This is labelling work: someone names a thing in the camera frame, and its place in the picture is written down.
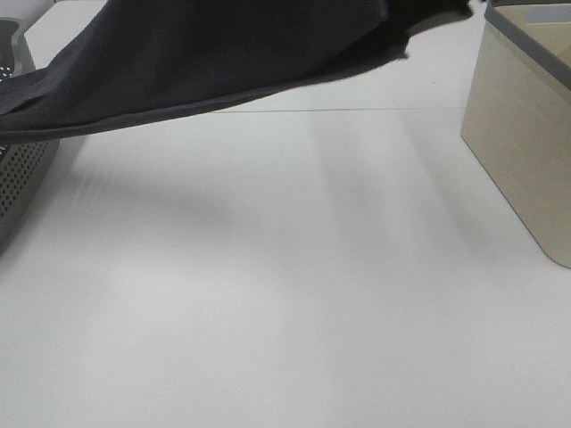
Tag beige storage bin grey rim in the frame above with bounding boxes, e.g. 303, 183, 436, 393
461, 1, 570, 267

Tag dark grey towel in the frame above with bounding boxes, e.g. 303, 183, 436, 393
1, 1, 472, 145

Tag grey perforated basket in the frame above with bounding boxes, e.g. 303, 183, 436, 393
1, 17, 60, 251

